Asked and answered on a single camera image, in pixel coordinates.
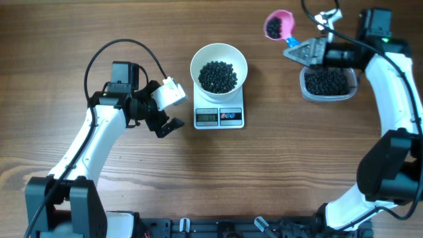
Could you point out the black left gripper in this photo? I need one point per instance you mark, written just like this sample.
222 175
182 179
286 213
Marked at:
154 124

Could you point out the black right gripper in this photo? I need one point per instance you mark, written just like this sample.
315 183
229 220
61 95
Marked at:
316 51

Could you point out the pink scoop blue handle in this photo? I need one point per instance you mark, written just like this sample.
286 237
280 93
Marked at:
279 26

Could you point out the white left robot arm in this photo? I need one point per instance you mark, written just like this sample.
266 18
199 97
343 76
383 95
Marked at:
66 203

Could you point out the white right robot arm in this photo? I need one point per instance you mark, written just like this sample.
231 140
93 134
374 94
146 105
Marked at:
390 174

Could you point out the white digital kitchen scale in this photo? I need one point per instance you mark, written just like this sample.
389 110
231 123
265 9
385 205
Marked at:
220 113

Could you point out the white bowl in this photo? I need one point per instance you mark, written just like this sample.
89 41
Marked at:
218 71

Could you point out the clear container of black beans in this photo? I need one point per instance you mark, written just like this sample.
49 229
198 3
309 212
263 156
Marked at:
328 85

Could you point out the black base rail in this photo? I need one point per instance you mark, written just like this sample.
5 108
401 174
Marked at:
295 227

